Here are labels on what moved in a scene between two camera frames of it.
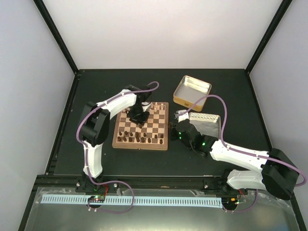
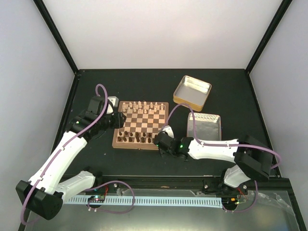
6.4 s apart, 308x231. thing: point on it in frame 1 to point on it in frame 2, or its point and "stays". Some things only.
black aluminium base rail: [45, 184] stays
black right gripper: [172, 135] to [160, 150]
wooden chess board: [153, 135] stays
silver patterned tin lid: [207, 124] stays
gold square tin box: [190, 91] stays
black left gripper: [141, 121] to [119, 122]
